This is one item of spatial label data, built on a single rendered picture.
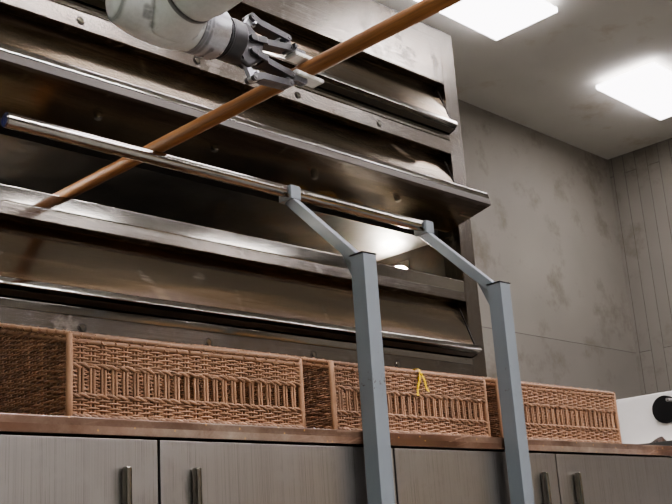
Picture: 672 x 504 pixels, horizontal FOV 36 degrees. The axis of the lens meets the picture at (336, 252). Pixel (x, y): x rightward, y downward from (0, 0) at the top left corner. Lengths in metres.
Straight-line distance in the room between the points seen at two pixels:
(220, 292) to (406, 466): 0.74
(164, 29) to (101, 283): 0.94
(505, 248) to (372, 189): 6.93
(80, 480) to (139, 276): 0.91
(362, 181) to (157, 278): 0.77
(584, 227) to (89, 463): 9.86
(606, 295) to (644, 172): 1.49
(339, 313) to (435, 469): 0.78
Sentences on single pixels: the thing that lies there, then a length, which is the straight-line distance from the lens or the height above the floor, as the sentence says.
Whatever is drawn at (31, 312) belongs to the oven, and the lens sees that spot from 2.41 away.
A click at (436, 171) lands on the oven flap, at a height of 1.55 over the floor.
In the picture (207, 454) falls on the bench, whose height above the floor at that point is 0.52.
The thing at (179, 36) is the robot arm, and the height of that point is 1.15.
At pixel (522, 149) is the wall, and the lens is 10.78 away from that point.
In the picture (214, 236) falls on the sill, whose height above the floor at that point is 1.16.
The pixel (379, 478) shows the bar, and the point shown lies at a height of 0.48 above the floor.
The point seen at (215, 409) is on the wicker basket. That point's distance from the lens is 2.02.
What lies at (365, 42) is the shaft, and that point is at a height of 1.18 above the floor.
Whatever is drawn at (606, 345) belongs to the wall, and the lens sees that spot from 11.20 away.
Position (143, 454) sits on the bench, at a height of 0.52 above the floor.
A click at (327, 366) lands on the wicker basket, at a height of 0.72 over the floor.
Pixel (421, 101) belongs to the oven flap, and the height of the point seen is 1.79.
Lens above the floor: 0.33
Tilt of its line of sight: 16 degrees up
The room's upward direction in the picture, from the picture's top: 4 degrees counter-clockwise
